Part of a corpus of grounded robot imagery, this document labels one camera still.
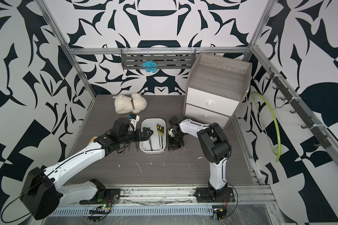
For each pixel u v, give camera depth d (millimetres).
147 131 715
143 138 703
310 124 504
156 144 922
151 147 915
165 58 939
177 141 811
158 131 991
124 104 995
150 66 913
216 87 832
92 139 915
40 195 390
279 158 647
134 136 700
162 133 968
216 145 515
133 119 725
